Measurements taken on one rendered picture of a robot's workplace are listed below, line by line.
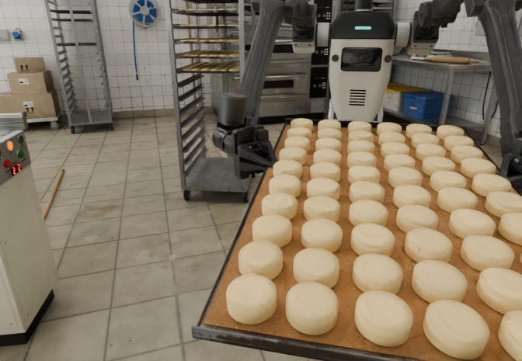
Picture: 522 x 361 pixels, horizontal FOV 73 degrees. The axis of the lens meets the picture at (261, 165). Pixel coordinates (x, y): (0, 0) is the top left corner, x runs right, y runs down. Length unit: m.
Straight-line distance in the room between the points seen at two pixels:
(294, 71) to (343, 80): 3.42
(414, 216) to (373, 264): 0.12
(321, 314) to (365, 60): 1.17
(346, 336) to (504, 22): 0.79
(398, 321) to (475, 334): 0.06
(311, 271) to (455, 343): 0.14
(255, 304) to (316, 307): 0.06
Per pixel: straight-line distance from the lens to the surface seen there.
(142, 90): 5.50
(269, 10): 0.95
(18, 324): 1.79
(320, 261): 0.40
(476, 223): 0.51
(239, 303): 0.36
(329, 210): 0.48
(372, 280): 0.39
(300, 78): 4.84
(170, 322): 1.76
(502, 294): 0.42
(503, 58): 0.94
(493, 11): 0.99
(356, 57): 1.41
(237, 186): 2.56
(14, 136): 1.63
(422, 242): 0.45
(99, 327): 1.83
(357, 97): 1.43
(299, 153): 0.64
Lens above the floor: 1.21
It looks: 21 degrees down
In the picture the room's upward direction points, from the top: straight up
